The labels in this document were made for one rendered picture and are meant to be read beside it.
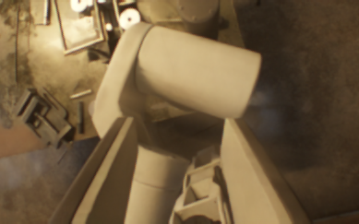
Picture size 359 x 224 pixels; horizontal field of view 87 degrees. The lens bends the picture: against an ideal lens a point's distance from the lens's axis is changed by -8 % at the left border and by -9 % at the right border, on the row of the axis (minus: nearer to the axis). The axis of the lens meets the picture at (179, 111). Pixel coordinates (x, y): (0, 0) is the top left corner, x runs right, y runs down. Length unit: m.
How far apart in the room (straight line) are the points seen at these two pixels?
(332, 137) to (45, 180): 2.30
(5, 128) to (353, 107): 1.87
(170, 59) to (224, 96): 0.05
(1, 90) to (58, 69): 0.26
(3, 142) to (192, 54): 0.85
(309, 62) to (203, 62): 1.43
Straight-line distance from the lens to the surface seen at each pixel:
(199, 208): 0.65
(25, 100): 0.78
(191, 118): 1.26
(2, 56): 0.93
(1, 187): 2.64
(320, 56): 1.61
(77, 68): 0.70
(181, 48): 0.17
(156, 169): 0.16
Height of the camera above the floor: 1.44
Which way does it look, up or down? 79 degrees down
